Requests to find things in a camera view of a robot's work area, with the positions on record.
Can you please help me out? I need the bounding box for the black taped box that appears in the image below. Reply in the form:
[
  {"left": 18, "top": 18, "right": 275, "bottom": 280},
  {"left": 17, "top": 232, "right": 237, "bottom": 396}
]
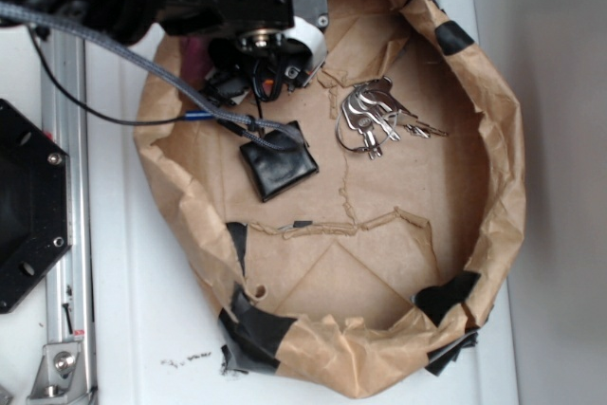
[{"left": 240, "top": 141, "right": 319, "bottom": 202}]

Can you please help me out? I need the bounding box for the aluminium extrusion rail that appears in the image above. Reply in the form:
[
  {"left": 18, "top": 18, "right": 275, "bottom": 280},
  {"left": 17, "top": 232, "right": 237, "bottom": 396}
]
[{"left": 28, "top": 32, "right": 98, "bottom": 404}]

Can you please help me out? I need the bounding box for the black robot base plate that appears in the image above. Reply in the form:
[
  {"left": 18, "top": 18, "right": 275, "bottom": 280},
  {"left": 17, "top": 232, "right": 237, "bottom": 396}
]
[{"left": 1, "top": 100, "right": 70, "bottom": 314}]

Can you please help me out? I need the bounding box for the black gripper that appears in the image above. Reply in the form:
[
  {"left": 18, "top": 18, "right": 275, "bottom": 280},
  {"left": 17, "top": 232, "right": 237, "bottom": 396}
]
[{"left": 201, "top": 15, "right": 328, "bottom": 104}]

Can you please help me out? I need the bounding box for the silver corner bracket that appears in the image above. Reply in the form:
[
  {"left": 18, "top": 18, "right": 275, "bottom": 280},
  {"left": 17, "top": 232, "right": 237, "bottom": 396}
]
[{"left": 27, "top": 341, "right": 88, "bottom": 404}]

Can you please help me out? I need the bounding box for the silver key bunch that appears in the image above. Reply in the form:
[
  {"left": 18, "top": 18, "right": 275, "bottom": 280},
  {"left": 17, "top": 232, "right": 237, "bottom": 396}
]
[{"left": 335, "top": 76, "right": 449, "bottom": 159}]

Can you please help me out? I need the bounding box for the thin black cable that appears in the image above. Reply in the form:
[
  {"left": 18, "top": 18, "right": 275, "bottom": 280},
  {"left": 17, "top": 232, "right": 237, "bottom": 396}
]
[{"left": 28, "top": 28, "right": 191, "bottom": 127}]

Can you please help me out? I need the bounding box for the brown paper bin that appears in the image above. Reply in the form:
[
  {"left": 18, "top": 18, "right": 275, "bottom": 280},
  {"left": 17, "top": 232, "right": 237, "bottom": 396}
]
[{"left": 134, "top": 0, "right": 525, "bottom": 398}]

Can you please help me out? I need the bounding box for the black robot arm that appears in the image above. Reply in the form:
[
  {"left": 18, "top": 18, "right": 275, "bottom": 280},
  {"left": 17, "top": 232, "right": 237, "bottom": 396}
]
[{"left": 2, "top": 0, "right": 329, "bottom": 105}]

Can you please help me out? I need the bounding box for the grey braided cable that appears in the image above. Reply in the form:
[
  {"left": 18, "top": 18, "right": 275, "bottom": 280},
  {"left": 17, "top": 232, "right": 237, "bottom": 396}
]
[{"left": 0, "top": 0, "right": 304, "bottom": 153}]

